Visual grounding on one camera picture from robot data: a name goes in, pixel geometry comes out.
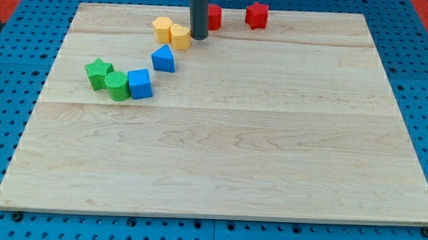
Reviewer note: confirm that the yellow hexagon block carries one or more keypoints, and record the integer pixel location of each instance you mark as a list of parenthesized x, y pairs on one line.
[(161, 29)]

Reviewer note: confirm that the blue triangle block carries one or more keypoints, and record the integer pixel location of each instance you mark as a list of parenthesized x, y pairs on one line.
[(163, 59)]

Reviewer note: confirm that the light wooden board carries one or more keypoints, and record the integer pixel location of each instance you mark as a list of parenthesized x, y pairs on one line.
[(296, 122)]

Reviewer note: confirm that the blue cube block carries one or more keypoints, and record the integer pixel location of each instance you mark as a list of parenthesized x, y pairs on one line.
[(139, 84)]

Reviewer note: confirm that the yellow heart block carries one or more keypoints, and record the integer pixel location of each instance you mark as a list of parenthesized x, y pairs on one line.
[(180, 37)]

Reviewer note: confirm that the green cylinder block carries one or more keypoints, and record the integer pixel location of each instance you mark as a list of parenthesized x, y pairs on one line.
[(117, 85)]

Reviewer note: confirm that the red cylinder block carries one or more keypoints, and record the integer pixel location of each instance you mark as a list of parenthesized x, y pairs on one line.
[(214, 17)]

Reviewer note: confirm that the red star block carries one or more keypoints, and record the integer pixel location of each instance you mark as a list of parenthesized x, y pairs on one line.
[(256, 15)]

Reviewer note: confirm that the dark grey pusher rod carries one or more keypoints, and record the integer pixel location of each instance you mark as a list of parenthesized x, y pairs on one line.
[(198, 19)]

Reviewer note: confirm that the green star block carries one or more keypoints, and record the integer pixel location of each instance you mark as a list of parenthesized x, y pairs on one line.
[(96, 73)]

